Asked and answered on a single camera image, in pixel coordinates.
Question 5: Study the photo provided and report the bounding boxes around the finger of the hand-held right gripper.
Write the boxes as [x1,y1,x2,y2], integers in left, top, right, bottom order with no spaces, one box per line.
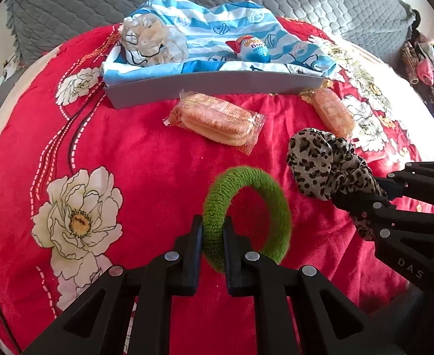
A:
[330,188,434,243]
[376,161,434,215]

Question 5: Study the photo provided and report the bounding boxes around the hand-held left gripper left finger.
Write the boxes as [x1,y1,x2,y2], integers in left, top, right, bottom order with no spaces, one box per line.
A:
[19,214,205,355]

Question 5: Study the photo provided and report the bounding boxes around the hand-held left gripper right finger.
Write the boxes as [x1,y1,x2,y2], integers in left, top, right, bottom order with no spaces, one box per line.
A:
[222,217,406,355]

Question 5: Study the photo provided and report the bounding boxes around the green fuzzy hair scrunchie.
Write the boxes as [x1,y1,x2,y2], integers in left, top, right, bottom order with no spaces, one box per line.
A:
[201,166,292,272]

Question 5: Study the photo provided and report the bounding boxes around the leopard print hair scrunchie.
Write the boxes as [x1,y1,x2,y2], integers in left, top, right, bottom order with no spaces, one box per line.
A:
[287,128,388,243]

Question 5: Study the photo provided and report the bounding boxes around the small cracker packet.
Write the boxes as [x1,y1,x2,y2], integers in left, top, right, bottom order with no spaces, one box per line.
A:
[300,81,356,137]

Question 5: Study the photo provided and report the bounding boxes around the large cracker packet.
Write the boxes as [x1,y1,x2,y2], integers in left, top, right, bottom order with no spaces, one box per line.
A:
[163,89,267,155]

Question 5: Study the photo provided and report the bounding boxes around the egg-shaped candy toy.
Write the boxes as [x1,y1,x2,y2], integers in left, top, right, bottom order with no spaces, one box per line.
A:
[226,35,271,62]

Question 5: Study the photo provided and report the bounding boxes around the sheer white hair scrunchie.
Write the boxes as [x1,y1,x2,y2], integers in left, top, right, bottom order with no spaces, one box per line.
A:
[121,13,190,67]

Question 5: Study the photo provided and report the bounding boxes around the pile of clothes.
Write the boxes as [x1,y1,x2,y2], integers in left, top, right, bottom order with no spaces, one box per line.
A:
[400,9,434,141]

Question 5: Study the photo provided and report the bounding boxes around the red floral blanket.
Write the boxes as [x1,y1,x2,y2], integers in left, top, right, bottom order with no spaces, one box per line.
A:
[0,17,434,355]

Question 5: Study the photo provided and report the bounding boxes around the blue striped cartoon cloth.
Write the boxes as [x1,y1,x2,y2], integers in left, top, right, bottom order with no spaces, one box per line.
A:
[102,0,338,85]

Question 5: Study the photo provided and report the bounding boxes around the small floral object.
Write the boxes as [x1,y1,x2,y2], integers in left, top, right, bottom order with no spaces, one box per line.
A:
[0,54,23,80]

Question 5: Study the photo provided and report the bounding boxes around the grey quilted pillow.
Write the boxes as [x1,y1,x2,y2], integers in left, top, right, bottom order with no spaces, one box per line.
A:
[4,0,423,67]

